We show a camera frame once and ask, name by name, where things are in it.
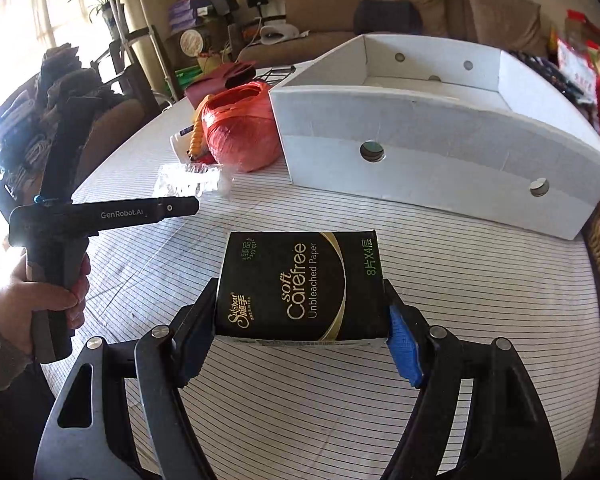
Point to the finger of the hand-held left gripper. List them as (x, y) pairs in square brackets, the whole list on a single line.
[(180, 206)]

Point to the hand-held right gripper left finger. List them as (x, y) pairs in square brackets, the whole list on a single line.
[(200, 340)]

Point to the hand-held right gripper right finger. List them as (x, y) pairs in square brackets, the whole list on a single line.
[(405, 350)]

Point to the black tissue pack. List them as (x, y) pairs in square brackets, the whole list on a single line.
[(300, 290)]

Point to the white cardboard box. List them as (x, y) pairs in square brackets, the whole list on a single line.
[(430, 160)]

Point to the person's left forearm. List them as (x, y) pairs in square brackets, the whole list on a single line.
[(0, 370)]

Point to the person's left hand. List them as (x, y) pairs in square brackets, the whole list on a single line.
[(10, 305)]

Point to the clear plastic package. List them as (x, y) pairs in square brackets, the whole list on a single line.
[(190, 180)]

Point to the small white blue-label box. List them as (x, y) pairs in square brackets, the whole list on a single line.
[(182, 142)]

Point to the orange-red plastic twine ball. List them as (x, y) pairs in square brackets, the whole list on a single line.
[(240, 130)]

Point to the brown chair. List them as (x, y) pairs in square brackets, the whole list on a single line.
[(110, 130)]

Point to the green bag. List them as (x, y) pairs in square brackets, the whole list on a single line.
[(186, 75)]

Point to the maroon bag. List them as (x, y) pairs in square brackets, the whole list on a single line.
[(220, 80)]

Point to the stack of folded clothes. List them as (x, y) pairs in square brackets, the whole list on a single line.
[(35, 110)]

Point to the round white disc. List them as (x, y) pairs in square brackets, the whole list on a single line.
[(191, 43)]

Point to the white pole rack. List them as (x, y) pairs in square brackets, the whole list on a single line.
[(140, 20)]

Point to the purple boxes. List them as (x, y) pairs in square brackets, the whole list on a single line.
[(187, 12)]

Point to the white appliance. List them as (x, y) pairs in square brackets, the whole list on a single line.
[(280, 33)]

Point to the potted plant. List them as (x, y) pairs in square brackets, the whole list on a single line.
[(100, 7)]

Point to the beige curtain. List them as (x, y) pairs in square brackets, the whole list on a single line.
[(40, 5)]

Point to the dark plaid cushion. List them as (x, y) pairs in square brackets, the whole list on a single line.
[(387, 16)]

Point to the pile of colourful snack packets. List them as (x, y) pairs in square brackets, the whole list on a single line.
[(587, 70)]

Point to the brown sofa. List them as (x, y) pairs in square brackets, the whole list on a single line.
[(500, 15)]

